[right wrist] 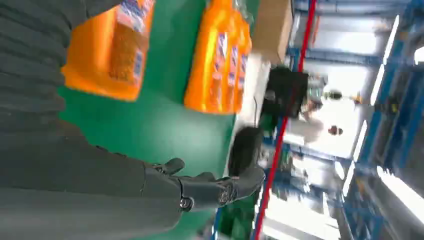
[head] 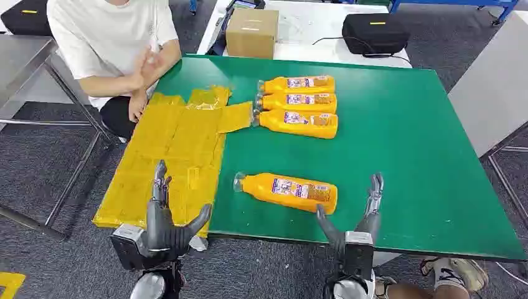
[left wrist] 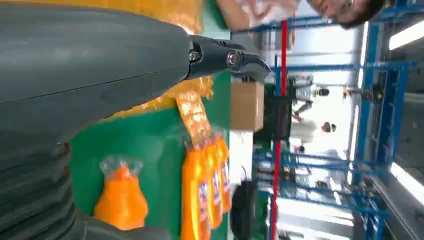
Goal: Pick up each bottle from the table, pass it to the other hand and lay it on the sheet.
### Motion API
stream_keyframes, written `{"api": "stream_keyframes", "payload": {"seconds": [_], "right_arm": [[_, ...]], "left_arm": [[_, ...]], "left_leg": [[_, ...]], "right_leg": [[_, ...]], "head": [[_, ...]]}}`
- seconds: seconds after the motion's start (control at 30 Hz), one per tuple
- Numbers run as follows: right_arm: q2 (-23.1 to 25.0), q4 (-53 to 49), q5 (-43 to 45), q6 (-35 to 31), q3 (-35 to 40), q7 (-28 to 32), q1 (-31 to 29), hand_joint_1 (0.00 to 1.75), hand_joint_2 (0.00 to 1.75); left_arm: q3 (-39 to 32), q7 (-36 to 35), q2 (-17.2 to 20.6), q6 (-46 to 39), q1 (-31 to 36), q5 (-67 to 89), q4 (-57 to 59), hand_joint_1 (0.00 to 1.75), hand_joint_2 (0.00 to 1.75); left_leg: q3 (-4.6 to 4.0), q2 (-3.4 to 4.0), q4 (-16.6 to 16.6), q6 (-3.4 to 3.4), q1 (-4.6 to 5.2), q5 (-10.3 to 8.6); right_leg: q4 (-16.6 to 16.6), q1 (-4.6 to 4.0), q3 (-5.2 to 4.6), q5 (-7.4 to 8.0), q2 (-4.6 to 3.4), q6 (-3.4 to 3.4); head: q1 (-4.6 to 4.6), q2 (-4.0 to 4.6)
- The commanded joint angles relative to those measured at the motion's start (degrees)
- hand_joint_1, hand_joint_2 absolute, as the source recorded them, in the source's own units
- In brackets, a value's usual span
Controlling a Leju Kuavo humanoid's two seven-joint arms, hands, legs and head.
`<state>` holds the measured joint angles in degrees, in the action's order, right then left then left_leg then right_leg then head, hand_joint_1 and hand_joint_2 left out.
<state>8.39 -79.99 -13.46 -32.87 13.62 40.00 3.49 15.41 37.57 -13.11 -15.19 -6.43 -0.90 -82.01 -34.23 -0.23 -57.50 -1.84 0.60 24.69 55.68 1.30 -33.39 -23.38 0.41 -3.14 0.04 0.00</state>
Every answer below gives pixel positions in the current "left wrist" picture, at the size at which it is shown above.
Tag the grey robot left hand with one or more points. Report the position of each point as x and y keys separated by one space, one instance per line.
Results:
x=82 y=59

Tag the orange drink bottle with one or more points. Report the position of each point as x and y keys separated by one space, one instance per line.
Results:
x=192 y=198
x=226 y=159
x=214 y=172
x=121 y=202

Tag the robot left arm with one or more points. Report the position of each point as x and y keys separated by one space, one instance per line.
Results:
x=30 y=198

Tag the yellow plastic sheet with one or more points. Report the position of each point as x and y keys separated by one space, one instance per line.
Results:
x=192 y=112

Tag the green table mat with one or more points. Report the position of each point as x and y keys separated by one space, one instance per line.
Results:
x=159 y=159

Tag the brown cardboard box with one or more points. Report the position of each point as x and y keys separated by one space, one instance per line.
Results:
x=246 y=106

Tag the white table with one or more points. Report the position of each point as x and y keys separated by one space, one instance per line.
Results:
x=240 y=155

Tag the black board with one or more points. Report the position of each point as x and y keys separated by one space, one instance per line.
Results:
x=276 y=116

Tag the black zipped case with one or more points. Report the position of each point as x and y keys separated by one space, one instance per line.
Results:
x=243 y=208

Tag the red pole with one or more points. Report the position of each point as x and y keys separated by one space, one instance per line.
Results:
x=276 y=165

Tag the person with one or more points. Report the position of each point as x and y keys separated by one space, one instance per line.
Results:
x=344 y=10
x=328 y=127
x=308 y=92

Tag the tall blue shelving rack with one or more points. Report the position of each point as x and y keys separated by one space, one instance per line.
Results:
x=367 y=116

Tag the ceiling light strip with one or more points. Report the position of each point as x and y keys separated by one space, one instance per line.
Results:
x=407 y=34
x=409 y=182

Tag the blue metal frame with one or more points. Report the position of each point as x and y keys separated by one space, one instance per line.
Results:
x=331 y=165

